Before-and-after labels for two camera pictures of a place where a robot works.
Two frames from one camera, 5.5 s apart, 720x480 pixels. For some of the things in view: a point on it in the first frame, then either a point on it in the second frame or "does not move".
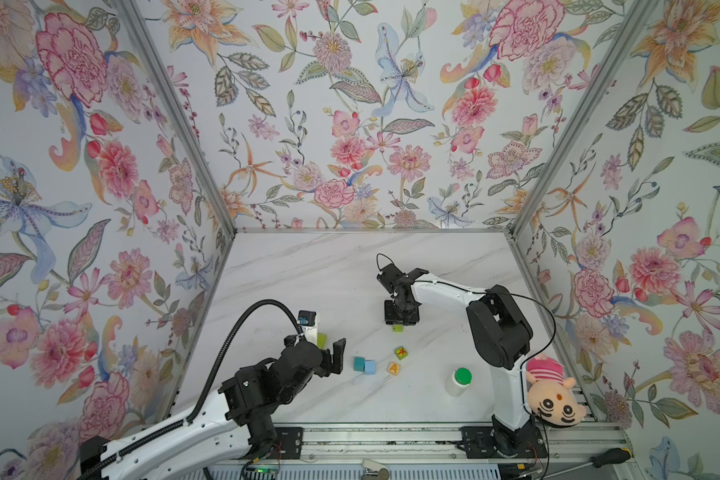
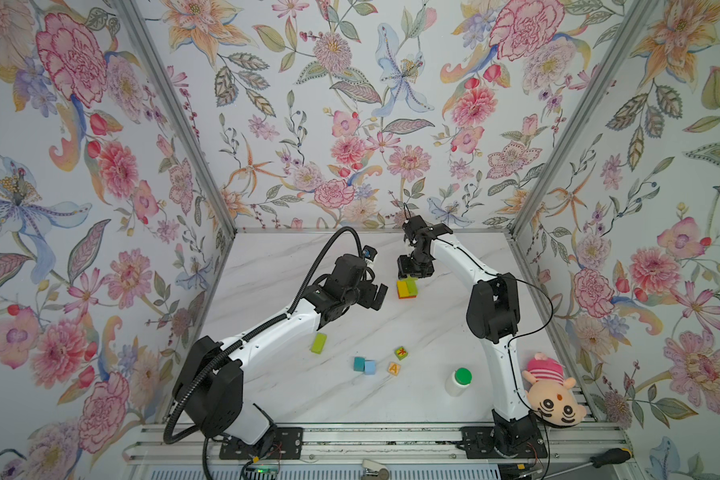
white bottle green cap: [459, 381] does not move
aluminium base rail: [508, 444] does not move
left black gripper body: [324, 367] → [363, 294]
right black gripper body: [394, 313] → [414, 266]
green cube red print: [401, 352] does not move
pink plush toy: [551, 396] does not move
